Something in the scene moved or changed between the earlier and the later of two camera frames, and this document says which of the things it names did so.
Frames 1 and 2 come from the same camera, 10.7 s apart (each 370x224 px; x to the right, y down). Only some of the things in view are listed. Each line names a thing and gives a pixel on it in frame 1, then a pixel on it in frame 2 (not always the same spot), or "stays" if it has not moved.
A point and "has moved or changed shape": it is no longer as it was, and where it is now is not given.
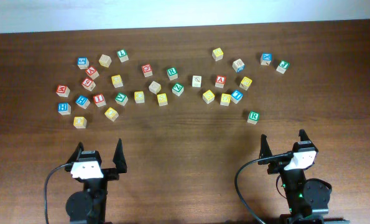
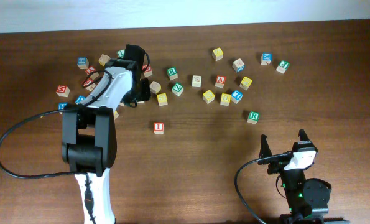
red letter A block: [221, 81] stays
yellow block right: [245, 83] stays
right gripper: [277, 165] stays
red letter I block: [99, 100] has moved or changed shape
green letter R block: [253, 117] stays
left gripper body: [110, 175] → [143, 94]
